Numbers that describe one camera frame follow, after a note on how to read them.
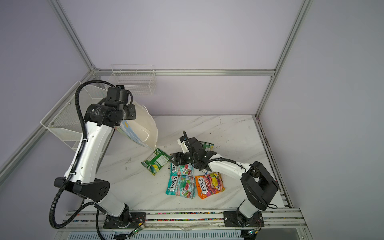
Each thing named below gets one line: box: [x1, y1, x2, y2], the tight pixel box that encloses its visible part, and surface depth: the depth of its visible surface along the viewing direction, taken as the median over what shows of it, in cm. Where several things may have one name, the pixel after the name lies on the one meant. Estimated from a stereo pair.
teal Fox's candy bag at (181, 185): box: [165, 175, 196, 200], surface depth 84 cm
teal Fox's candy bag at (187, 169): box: [169, 162, 194, 176], surface depth 90 cm
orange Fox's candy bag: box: [195, 172, 226, 200], surface depth 84 cm
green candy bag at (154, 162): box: [141, 148, 170, 176], surface depth 93 cm
